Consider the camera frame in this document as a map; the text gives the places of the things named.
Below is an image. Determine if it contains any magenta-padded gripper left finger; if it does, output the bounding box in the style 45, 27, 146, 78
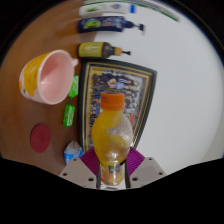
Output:
59, 148, 102, 190

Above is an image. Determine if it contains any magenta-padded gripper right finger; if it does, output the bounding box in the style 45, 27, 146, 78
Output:
125, 147, 167, 190

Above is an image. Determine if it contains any orange juice bottle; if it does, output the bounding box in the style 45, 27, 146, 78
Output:
90, 89, 134, 188

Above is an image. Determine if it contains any blue tissue pack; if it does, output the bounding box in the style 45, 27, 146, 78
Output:
63, 140, 85, 166

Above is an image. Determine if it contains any flat round red coaster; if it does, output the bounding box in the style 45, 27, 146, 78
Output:
29, 122, 52, 154

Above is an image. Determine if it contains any green packet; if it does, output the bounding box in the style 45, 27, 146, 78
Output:
62, 103, 76, 128
67, 74, 80, 100

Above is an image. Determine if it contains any framed group picture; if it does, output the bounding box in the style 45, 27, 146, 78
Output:
78, 58, 158, 153

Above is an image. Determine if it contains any pink and yellow mug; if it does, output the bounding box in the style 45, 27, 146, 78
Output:
18, 49, 80, 106

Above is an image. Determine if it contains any brown pump bottle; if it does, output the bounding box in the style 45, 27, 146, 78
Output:
77, 41, 132, 60

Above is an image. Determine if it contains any dark blue pump bottle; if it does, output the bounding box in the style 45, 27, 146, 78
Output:
77, 15, 146, 34

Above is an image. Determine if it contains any white bottle with blue cap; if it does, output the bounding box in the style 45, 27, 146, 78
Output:
78, 2, 138, 18

